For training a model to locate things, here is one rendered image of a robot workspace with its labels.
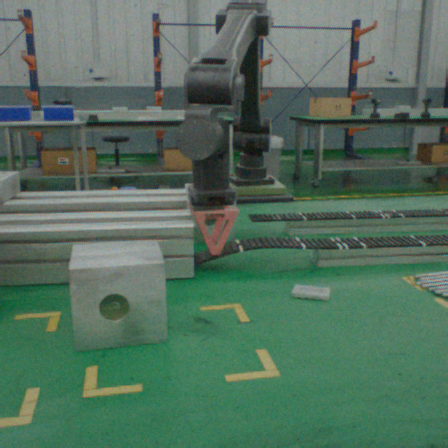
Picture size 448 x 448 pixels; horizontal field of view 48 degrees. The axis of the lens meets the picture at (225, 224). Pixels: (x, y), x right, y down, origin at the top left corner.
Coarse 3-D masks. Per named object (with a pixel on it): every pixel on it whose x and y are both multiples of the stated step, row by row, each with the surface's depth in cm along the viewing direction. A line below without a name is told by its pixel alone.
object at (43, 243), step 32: (0, 224) 78; (32, 224) 78; (64, 224) 74; (96, 224) 74; (128, 224) 74; (160, 224) 74; (192, 224) 74; (0, 256) 71; (32, 256) 72; (64, 256) 73; (192, 256) 76
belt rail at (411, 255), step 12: (312, 252) 83; (324, 252) 80; (336, 252) 81; (348, 252) 81; (360, 252) 81; (372, 252) 81; (384, 252) 82; (396, 252) 82; (408, 252) 82; (420, 252) 82; (432, 252) 83; (444, 252) 83; (324, 264) 81; (336, 264) 81; (348, 264) 81; (360, 264) 82; (372, 264) 82
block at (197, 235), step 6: (186, 186) 98; (186, 192) 97; (192, 216) 93; (204, 222) 94; (210, 222) 94; (198, 228) 94; (210, 228) 94; (222, 228) 94; (234, 228) 94; (198, 234) 94; (210, 234) 94; (228, 234) 95; (234, 234) 95; (198, 240) 94; (228, 240) 95; (234, 240) 95
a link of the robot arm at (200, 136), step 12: (240, 84) 73; (240, 96) 73; (192, 108) 67; (204, 108) 67; (216, 108) 70; (228, 108) 73; (192, 120) 67; (204, 120) 66; (216, 120) 71; (180, 132) 67; (192, 132) 67; (204, 132) 67; (216, 132) 67; (180, 144) 68; (192, 144) 67; (204, 144) 67; (216, 144) 67; (192, 156) 68; (204, 156) 67
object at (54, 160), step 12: (312, 108) 610; (324, 108) 592; (336, 108) 596; (348, 108) 601; (420, 144) 640; (432, 144) 623; (444, 144) 623; (48, 156) 534; (60, 156) 537; (72, 156) 540; (96, 156) 559; (168, 156) 563; (180, 156) 564; (420, 156) 642; (432, 156) 621; (444, 156) 625; (48, 168) 537; (60, 168) 540; (72, 168) 543; (96, 168) 549; (168, 168) 567; (180, 168) 567
